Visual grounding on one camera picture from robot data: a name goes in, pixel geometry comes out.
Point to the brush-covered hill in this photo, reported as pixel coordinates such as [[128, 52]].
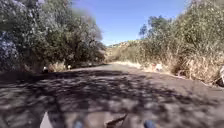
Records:
[[116, 48]]

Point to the dry grass verge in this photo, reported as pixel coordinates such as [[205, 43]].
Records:
[[131, 64]]

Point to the row of green trees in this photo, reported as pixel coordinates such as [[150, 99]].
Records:
[[46, 33]]

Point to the dry bushes and reeds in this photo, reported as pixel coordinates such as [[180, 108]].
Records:
[[190, 43]]

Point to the grey asphalt road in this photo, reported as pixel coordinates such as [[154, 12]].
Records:
[[110, 90]]

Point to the robot's own part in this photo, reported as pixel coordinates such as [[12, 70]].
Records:
[[77, 124], [149, 124]]

